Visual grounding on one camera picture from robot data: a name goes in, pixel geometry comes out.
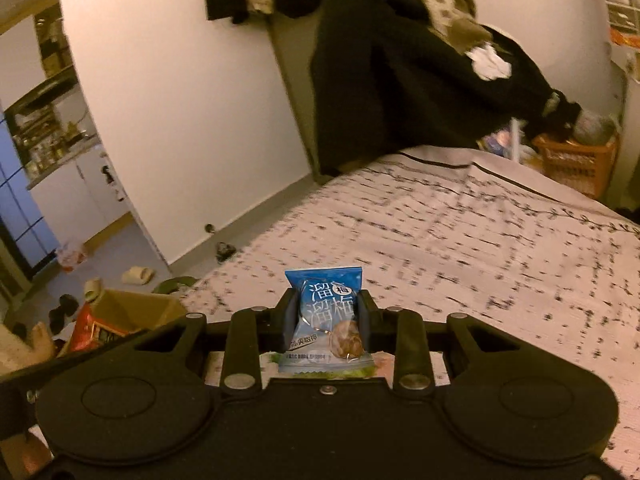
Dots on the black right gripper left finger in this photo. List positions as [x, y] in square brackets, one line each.
[251, 333]

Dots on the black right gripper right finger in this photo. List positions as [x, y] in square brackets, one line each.
[401, 333]

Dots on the blue plum candy packet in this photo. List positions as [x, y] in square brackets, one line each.
[326, 342]

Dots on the red snack packet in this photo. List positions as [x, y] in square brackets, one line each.
[98, 324]

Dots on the person's left hand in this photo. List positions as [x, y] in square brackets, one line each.
[25, 455]

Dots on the grey sneaker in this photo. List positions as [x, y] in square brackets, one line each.
[224, 251]

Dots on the black slipper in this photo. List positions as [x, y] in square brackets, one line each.
[66, 308]

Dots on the green cartoon floor mat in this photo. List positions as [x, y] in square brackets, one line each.
[175, 285]

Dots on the brown cardboard box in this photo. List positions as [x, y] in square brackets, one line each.
[147, 311]

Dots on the white patterned bed cover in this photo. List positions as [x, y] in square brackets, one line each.
[444, 230]

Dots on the beige slipper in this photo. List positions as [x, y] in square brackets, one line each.
[138, 275]
[92, 290]

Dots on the red white plastic bag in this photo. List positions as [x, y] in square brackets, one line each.
[70, 255]

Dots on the white kitchen cabinet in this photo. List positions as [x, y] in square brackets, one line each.
[80, 197]

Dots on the black coat pile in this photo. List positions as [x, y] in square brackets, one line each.
[384, 82]

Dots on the orange plastic basket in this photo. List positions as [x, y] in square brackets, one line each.
[584, 168]

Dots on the grey room door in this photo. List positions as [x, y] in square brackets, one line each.
[293, 29]

